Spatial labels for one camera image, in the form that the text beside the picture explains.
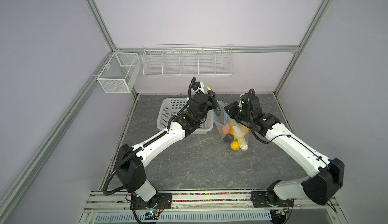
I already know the clear zip top bag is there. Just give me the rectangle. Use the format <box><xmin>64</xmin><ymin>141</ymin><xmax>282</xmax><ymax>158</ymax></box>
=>
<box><xmin>213</xmin><ymin>101</ymin><xmax>249</xmax><ymax>143</ymax></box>

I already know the orange toy fruit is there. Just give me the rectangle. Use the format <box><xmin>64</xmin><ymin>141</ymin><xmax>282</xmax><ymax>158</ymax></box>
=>
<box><xmin>222</xmin><ymin>127</ymin><xmax>231</xmax><ymax>134</ymax></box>

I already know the yellow toy lemon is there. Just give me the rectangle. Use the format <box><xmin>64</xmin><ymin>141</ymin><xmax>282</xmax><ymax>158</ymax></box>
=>
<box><xmin>230</xmin><ymin>141</ymin><xmax>239</xmax><ymax>150</ymax></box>

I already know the beige toy garlic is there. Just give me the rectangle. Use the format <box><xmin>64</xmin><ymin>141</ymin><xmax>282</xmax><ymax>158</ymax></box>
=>
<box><xmin>233</xmin><ymin>126</ymin><xmax>249</xmax><ymax>136</ymax></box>

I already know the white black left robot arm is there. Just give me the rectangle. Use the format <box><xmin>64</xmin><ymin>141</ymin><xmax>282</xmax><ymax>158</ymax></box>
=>
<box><xmin>102</xmin><ymin>77</ymin><xmax>218</xmax><ymax>202</ymax></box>

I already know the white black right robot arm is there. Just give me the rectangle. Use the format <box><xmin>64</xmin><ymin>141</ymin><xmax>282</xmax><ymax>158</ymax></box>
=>
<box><xmin>224</xmin><ymin>90</ymin><xmax>345</xmax><ymax>206</ymax></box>

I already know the white perforated plastic basket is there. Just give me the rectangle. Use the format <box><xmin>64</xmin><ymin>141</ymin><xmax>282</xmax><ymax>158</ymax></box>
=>
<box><xmin>157</xmin><ymin>98</ymin><xmax>214</xmax><ymax>135</ymax></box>

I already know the white vent grille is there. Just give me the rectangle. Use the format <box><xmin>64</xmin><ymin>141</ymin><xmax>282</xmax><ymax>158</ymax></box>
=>
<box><xmin>93</xmin><ymin>210</ymin><xmax>272</xmax><ymax>224</ymax></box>

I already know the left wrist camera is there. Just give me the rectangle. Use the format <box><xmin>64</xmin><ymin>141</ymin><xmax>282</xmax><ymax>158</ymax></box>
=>
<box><xmin>192</xmin><ymin>81</ymin><xmax>206</xmax><ymax>94</ymax></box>

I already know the white wire wall shelf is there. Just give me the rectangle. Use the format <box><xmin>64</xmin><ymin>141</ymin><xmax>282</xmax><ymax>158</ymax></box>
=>
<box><xmin>142</xmin><ymin>44</ymin><xmax>234</xmax><ymax>78</ymax></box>

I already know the white mesh wall box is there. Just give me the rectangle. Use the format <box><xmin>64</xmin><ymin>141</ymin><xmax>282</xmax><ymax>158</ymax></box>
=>
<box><xmin>97</xmin><ymin>52</ymin><xmax>141</xmax><ymax>93</ymax></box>

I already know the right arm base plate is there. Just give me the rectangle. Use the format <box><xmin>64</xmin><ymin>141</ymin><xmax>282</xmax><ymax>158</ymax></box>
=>
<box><xmin>250</xmin><ymin>191</ymin><xmax>294</xmax><ymax>208</ymax></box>

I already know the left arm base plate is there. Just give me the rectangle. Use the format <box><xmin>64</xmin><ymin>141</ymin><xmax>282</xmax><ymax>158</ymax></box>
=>
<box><xmin>130</xmin><ymin>192</ymin><xmax>172</xmax><ymax>210</ymax></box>

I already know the aluminium front rail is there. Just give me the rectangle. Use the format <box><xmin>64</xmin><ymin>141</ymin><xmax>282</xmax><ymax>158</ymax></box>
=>
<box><xmin>83</xmin><ymin>189</ymin><xmax>341</xmax><ymax>213</ymax></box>

